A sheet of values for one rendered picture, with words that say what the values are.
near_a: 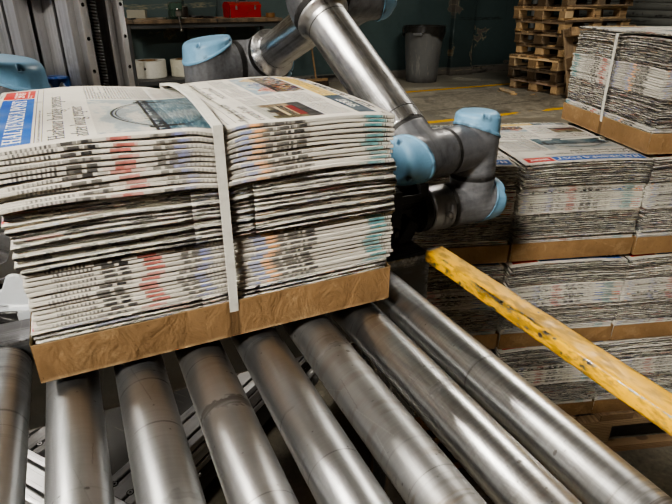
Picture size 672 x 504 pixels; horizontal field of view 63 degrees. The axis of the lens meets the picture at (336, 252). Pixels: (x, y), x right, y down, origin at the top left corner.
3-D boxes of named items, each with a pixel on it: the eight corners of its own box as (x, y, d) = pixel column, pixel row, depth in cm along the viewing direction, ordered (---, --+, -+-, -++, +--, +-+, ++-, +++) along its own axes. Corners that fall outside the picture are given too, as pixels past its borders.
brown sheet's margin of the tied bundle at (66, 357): (162, 241, 81) (158, 214, 79) (208, 343, 57) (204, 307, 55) (42, 262, 75) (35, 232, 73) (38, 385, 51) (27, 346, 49)
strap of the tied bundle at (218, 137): (186, 241, 82) (166, 82, 73) (241, 341, 59) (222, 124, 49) (180, 242, 82) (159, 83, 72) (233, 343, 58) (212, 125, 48)
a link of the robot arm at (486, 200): (483, 165, 98) (478, 210, 102) (432, 173, 94) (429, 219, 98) (514, 177, 92) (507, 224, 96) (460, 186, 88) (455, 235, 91)
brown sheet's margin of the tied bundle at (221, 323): (203, 235, 83) (200, 208, 81) (263, 328, 59) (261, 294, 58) (163, 242, 81) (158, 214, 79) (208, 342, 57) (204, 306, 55)
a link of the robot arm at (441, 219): (429, 219, 98) (457, 235, 91) (407, 223, 96) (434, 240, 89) (432, 178, 94) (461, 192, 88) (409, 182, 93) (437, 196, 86)
